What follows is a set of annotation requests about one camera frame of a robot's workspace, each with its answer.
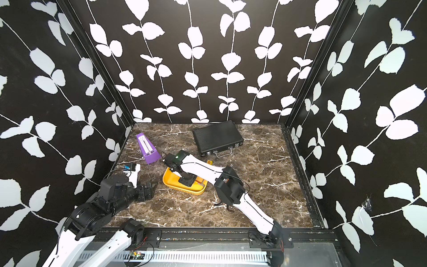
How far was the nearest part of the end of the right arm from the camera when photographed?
672 mm

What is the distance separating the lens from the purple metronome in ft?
2.97

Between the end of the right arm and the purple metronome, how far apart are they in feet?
0.79
